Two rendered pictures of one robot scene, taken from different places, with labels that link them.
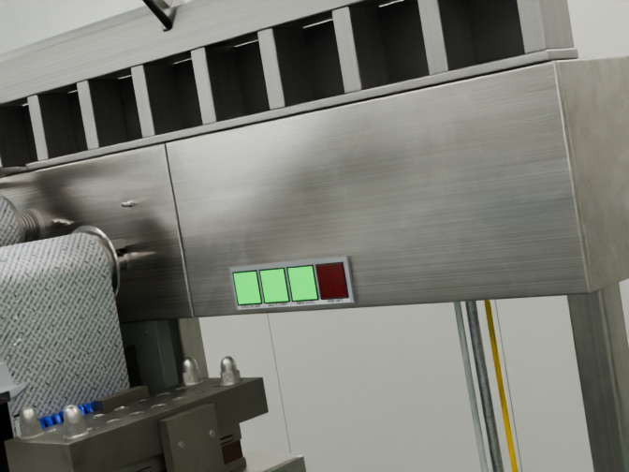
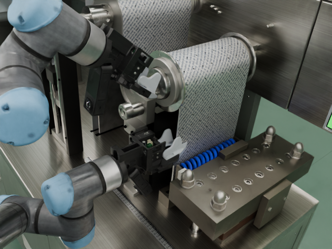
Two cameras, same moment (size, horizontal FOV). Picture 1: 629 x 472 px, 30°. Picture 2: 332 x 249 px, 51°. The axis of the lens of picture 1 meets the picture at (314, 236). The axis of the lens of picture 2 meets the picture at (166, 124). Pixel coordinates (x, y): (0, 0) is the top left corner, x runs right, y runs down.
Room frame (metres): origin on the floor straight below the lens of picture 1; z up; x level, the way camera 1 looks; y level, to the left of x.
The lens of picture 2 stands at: (1.11, 0.46, 1.63)
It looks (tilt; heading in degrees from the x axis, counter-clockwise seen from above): 34 degrees down; 6
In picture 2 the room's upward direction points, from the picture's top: 5 degrees clockwise
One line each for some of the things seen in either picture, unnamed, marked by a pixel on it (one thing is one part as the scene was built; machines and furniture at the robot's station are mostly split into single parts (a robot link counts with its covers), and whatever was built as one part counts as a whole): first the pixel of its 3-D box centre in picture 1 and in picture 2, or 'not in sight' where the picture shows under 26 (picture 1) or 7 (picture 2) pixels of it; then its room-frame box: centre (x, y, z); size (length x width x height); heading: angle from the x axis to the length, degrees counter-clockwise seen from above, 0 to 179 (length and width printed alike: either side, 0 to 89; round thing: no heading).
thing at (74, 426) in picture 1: (73, 420); (219, 198); (1.68, 0.39, 1.05); 0.04 x 0.04 x 0.04
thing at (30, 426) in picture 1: (29, 420); (187, 177); (1.74, 0.46, 1.05); 0.04 x 0.04 x 0.04
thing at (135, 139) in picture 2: not in sight; (137, 156); (1.71, 0.59, 1.12); 0.12 x 0.08 x 0.09; 138
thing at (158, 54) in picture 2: not in sight; (163, 81); (1.84, 0.55, 1.25); 0.15 x 0.01 x 0.15; 48
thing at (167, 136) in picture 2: not in sight; (167, 139); (1.80, 0.53, 1.11); 0.09 x 0.03 x 0.06; 140
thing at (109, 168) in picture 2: not in sight; (105, 172); (1.65, 0.64, 1.11); 0.08 x 0.05 x 0.08; 48
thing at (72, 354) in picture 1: (65, 362); (209, 126); (1.88, 0.43, 1.11); 0.23 x 0.01 x 0.18; 138
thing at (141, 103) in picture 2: not in sight; (137, 146); (1.83, 0.61, 1.05); 0.06 x 0.05 x 0.31; 138
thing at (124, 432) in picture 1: (143, 425); (244, 176); (1.83, 0.31, 1.00); 0.40 x 0.16 x 0.06; 138
